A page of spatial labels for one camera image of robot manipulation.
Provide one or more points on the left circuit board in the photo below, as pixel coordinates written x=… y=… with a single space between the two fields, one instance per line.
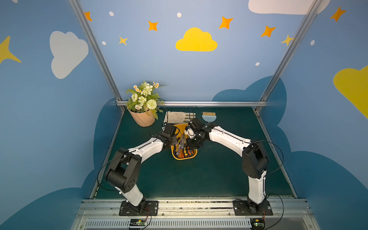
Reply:
x=136 y=223

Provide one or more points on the aluminium back frame bar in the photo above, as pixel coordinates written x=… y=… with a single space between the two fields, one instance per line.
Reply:
x=210 y=104

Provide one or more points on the right circuit board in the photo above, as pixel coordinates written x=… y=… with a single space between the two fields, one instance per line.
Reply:
x=257 y=224

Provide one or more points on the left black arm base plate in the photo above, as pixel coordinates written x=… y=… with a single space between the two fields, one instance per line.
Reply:
x=145 y=207

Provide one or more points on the beige work glove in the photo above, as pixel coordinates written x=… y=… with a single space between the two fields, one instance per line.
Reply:
x=178 y=117

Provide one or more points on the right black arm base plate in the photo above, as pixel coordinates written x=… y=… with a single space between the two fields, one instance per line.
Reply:
x=250 y=208

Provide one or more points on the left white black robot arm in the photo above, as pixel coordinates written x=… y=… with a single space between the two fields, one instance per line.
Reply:
x=123 y=171

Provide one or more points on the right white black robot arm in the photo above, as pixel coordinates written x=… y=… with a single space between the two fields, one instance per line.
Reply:
x=254 y=157

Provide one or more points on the yellow plastic storage box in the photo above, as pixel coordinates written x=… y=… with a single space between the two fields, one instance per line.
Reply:
x=182 y=150

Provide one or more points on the circuit board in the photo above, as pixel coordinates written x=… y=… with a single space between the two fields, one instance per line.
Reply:
x=136 y=223
x=257 y=224

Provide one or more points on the pink pot with flowers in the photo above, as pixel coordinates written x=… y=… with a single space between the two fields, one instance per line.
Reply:
x=143 y=103

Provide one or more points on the aluminium frame post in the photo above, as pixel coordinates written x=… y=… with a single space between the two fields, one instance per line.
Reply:
x=299 y=35
x=78 y=11

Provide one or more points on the left aluminium frame post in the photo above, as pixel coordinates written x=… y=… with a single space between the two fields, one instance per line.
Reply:
x=78 y=11

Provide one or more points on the small blue brush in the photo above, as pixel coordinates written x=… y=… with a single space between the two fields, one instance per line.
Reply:
x=209 y=116

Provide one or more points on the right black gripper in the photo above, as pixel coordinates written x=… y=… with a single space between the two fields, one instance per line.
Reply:
x=192 y=138

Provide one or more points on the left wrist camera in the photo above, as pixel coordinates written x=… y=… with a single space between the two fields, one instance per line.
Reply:
x=169 y=130

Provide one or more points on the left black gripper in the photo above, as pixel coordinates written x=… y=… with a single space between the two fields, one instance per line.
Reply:
x=175 y=138

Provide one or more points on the right aluminium frame post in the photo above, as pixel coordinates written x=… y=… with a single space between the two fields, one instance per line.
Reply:
x=299 y=35

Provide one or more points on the aluminium front rail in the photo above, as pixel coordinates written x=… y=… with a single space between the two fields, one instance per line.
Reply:
x=196 y=214

